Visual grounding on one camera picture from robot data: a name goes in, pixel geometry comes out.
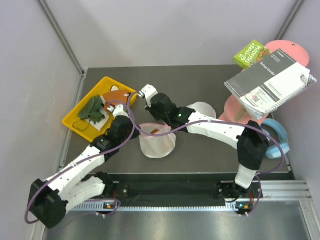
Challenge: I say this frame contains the grey aluminium corner post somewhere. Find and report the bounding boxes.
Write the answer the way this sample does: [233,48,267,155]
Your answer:
[36,0,85,76]

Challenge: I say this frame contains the pink tiered stand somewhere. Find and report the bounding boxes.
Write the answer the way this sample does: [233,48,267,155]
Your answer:
[219,40,310,124]

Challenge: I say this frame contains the right aluminium corner post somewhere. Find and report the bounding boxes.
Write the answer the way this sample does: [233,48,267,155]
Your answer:
[275,0,306,41]

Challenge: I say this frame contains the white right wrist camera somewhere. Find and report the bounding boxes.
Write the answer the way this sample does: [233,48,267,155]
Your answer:
[137,84,158,107]

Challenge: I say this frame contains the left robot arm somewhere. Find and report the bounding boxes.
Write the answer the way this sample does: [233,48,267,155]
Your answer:
[26,113,139,229]

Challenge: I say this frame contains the pink-zippered round laundry bag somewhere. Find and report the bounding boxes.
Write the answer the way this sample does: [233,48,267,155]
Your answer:
[139,123,176,159]

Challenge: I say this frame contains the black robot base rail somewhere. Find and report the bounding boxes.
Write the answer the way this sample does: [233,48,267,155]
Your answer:
[101,173,261,208]

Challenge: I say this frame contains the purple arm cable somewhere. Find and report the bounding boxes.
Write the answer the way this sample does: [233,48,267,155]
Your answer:
[126,91,287,175]
[24,100,138,224]

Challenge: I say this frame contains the grey setup guide booklet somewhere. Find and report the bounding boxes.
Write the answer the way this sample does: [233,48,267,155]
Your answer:
[224,48,318,120]

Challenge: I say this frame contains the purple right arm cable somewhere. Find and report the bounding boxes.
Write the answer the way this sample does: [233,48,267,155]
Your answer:
[126,91,287,175]

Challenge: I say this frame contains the green treehouse book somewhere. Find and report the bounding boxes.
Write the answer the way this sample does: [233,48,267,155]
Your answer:
[233,40,272,70]

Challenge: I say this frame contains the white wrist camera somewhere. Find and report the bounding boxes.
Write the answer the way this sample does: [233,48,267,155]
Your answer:
[137,84,158,107]
[107,104,129,118]

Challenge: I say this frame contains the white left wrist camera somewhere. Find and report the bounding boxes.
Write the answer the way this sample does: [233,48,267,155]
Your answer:
[107,104,129,118]

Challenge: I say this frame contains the yellow plastic tray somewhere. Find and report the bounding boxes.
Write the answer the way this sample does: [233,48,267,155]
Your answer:
[62,76,135,142]

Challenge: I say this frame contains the mustard yellow lace bra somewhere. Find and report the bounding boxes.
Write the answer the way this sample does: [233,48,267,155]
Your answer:
[150,129,160,135]

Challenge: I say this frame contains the green bra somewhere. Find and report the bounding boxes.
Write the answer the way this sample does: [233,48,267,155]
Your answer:
[72,95,106,131]

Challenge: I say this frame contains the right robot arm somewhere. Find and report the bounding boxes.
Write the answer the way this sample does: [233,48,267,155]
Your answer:
[141,88,269,198]

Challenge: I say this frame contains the blue headphones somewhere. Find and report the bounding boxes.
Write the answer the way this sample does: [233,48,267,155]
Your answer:
[262,118,290,159]

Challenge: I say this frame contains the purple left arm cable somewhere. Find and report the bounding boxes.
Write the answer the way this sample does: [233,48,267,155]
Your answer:
[24,100,138,224]

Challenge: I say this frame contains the grey slotted cable duct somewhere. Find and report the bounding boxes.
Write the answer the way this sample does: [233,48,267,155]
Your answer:
[72,201,253,213]

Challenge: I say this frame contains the orange bra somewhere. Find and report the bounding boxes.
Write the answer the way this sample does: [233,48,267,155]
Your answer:
[101,90,131,112]

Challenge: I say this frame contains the white mesh laundry bag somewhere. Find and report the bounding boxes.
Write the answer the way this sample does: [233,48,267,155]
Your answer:
[187,101,217,119]

